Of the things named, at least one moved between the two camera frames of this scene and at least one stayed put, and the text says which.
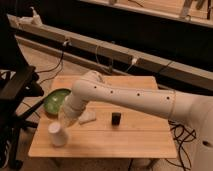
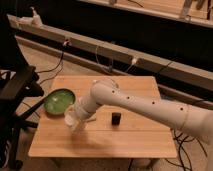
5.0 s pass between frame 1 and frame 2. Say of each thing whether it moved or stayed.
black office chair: stayed
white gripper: moved
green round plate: stayed
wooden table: stayed
